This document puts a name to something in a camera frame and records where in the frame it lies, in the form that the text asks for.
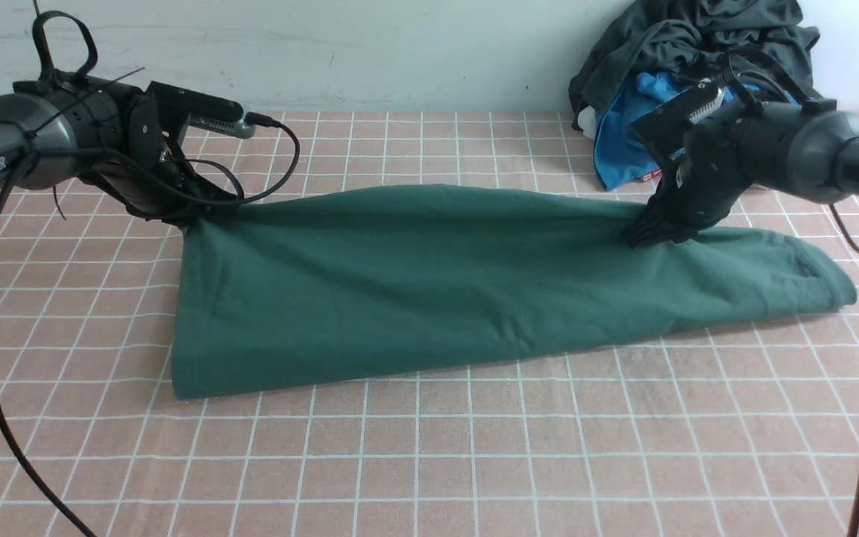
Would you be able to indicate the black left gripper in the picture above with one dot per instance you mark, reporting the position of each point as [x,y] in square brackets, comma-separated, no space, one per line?
[107,134]

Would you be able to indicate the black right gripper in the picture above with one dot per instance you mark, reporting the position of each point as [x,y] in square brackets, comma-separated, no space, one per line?
[701,179]

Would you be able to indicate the green long-sleeved shirt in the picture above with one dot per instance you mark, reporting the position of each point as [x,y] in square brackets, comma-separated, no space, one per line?
[394,279]

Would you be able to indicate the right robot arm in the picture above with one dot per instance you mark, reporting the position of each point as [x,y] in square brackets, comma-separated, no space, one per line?
[808,151]

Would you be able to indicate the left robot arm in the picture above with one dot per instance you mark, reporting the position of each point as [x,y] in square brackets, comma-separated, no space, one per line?
[17,157]

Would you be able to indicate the blue garment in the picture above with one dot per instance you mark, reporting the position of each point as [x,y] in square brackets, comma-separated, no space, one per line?
[618,156]

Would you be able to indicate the dark grey garment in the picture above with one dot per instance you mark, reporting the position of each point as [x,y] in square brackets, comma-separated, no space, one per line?
[687,40]

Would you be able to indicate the pink grid tablecloth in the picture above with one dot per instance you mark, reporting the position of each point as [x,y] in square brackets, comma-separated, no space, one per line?
[750,431]

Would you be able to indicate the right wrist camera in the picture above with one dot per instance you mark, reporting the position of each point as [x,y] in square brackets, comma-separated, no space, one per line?
[661,131]

